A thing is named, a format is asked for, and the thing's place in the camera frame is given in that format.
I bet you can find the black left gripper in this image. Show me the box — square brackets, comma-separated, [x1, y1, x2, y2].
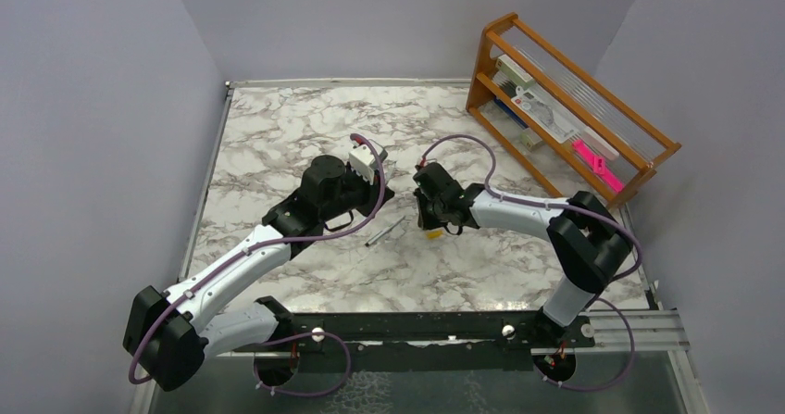
[320, 162, 394, 222]

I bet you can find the silver pen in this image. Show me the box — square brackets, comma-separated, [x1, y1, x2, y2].
[365, 216, 406, 247]

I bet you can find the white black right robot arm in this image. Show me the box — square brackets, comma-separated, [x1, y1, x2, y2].
[413, 162, 634, 346]

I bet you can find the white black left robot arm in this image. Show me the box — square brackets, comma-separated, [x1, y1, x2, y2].
[122, 155, 394, 391]

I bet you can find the white device on shelf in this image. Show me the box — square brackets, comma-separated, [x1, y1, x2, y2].
[512, 86, 578, 144]

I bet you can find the wooden shelf rack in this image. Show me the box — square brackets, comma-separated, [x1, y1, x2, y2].
[466, 13, 681, 208]

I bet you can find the white green box on shelf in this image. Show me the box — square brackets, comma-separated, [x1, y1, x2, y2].
[495, 54, 536, 89]

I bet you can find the pink tool on shelf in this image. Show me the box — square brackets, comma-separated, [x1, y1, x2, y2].
[571, 140, 624, 194]

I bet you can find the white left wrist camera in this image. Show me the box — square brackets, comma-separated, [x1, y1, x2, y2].
[348, 142, 388, 184]

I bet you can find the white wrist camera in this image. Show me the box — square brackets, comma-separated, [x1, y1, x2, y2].
[348, 142, 388, 184]
[415, 159, 434, 171]

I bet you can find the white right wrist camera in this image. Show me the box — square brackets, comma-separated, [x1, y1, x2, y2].
[415, 159, 434, 171]

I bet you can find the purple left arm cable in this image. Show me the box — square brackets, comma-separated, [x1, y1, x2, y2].
[127, 132, 389, 398]

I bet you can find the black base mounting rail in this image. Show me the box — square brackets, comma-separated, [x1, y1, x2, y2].
[238, 310, 595, 373]

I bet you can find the aluminium frame rail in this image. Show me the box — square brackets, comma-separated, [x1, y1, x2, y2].
[584, 309, 691, 352]

